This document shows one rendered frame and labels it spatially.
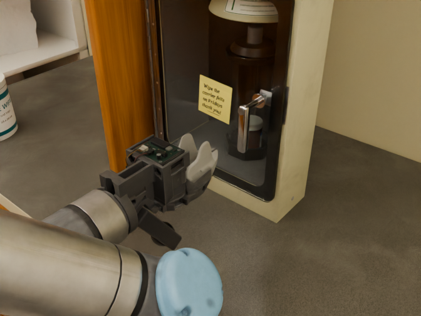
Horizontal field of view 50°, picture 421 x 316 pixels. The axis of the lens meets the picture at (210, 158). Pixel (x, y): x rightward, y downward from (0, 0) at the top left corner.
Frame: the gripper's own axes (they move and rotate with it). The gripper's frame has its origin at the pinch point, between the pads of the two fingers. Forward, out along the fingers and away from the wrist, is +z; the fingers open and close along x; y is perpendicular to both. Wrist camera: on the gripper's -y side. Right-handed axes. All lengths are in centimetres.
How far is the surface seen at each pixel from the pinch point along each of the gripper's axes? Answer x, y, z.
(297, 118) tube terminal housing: -5.6, 1.7, 17.4
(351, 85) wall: 1, -8, 57
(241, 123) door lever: -0.4, 3.0, 7.7
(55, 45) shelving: 120, -22, 48
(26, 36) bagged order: 122, -17, 39
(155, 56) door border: 24.7, 7.1, 12.9
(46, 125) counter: 64, -20, 7
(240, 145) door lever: -0.4, -1.2, 7.7
